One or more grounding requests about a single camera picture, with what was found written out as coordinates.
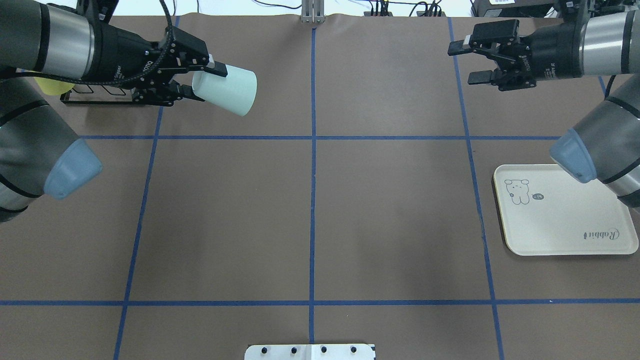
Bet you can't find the pale green cup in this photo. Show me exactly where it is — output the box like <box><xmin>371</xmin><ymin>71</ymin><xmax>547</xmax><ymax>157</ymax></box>
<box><xmin>191</xmin><ymin>64</ymin><xmax>258</xmax><ymax>117</ymax></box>

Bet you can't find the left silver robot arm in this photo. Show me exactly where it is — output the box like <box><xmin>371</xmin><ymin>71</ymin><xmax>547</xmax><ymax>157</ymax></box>
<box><xmin>0</xmin><ymin>0</ymin><xmax>231</xmax><ymax>223</ymax></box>

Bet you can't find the yellow cup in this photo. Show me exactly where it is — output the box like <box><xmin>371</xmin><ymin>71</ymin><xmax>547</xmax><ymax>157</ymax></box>
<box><xmin>34</xmin><ymin>76</ymin><xmax>75</xmax><ymax>96</ymax></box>

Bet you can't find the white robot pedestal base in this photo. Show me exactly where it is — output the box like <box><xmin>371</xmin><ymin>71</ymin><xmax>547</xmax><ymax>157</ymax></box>
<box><xmin>244</xmin><ymin>343</ymin><xmax>377</xmax><ymax>360</ymax></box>

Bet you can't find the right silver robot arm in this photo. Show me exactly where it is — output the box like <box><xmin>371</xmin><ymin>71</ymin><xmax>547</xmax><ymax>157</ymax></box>
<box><xmin>447</xmin><ymin>0</ymin><xmax>640</xmax><ymax>211</ymax></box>

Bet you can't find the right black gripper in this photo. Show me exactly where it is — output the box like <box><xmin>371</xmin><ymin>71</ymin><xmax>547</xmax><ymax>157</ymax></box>
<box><xmin>447</xmin><ymin>19</ymin><xmax>583</xmax><ymax>92</ymax></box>

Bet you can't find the black wire cup rack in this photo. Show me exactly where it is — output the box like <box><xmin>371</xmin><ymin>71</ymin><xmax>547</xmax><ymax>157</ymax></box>
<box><xmin>59</xmin><ymin>84</ymin><xmax>138</xmax><ymax>106</ymax></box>

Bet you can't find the cream rabbit tray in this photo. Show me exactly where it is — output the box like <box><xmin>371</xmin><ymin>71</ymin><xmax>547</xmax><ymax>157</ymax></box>
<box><xmin>493</xmin><ymin>164</ymin><xmax>639</xmax><ymax>256</ymax></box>

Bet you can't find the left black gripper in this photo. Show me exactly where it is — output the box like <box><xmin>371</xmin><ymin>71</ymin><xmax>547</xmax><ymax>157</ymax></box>
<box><xmin>93</xmin><ymin>23</ymin><xmax>228</xmax><ymax>107</ymax></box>

